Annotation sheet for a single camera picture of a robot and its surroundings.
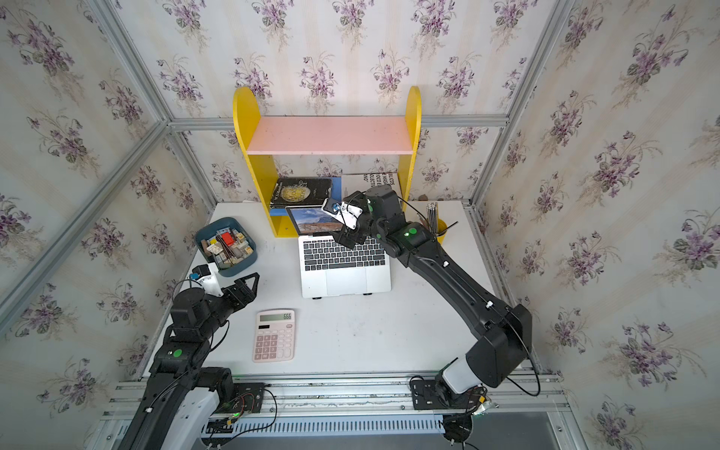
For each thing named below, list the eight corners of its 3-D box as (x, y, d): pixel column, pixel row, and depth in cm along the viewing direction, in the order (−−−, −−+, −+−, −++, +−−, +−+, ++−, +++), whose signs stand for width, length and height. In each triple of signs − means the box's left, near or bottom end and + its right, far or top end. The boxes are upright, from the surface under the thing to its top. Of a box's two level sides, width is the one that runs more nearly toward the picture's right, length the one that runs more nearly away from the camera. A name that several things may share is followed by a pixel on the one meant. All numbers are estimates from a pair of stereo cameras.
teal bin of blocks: (221, 283, 96) (216, 277, 93) (193, 239, 108) (188, 233, 105) (263, 257, 103) (260, 250, 100) (233, 219, 115) (229, 212, 112)
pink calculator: (254, 365, 80) (251, 362, 78) (259, 315, 90) (256, 311, 87) (294, 359, 81) (292, 356, 79) (294, 310, 91) (293, 306, 88)
